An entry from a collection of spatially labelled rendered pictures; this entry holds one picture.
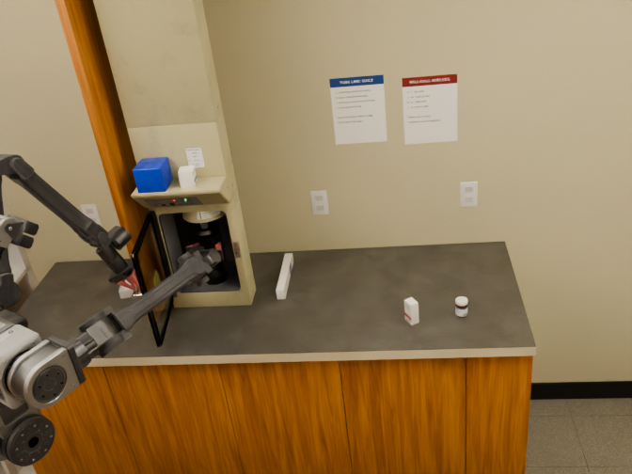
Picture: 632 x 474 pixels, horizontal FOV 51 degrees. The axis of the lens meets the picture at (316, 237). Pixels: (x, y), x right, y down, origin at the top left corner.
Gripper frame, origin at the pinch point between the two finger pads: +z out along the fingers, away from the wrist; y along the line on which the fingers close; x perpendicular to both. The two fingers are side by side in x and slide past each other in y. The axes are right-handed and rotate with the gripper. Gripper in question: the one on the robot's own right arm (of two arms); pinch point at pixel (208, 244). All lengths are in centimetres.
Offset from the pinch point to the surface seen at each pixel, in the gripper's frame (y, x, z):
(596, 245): -157, 31, 36
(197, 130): -8, -51, -9
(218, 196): -14.0, -29.8, -17.5
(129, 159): 21.5, -39.5, -2.6
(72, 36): 21, -88, -18
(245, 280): -14.8, 11.8, -8.7
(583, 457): -150, 119, -2
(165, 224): 13.1, -13.4, -5.8
